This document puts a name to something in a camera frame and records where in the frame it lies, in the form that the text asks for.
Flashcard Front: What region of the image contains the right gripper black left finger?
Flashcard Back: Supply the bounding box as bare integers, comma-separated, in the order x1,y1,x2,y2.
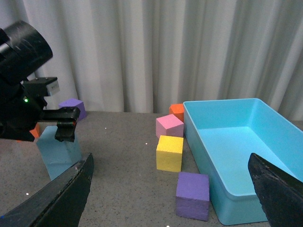
0,153,94,227

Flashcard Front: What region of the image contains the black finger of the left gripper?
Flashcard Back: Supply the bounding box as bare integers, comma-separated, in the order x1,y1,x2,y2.
39,106,80,142

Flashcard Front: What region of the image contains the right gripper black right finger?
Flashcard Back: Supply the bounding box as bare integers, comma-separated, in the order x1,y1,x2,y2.
248,153,303,227

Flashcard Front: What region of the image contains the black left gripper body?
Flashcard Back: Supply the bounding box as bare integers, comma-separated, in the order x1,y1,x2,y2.
0,80,47,141

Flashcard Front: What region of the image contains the light blue foam block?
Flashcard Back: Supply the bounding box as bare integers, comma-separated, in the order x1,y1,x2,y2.
36,126,82,180

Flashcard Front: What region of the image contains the purple foam block at back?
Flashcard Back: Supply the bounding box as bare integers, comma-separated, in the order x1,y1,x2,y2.
58,98,87,121

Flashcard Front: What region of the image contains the purple foam block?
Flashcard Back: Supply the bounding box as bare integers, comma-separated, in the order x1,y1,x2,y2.
176,172,210,221
58,98,87,121

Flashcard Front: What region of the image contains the orange foam block near green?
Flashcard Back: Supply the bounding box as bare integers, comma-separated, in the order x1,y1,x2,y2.
30,123,40,138

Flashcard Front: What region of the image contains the grey curtain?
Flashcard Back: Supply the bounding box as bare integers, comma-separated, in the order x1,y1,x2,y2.
0,0,303,120

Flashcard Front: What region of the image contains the blue plastic bin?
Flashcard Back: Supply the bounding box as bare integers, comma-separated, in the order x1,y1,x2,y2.
183,98,303,225

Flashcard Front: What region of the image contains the purple foam block front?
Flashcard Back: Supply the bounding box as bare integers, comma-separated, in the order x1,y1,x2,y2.
176,172,210,221

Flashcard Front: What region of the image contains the pink foam block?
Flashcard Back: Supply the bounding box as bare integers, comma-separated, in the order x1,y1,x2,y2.
155,114,184,138

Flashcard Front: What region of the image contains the yellow foam block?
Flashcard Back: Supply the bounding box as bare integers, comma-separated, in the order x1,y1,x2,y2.
156,135,184,172

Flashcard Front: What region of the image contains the orange foam block near bin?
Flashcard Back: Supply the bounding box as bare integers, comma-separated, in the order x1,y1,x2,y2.
169,103,184,122

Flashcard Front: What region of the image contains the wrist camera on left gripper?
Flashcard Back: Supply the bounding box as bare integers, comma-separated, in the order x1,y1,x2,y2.
23,77,60,97

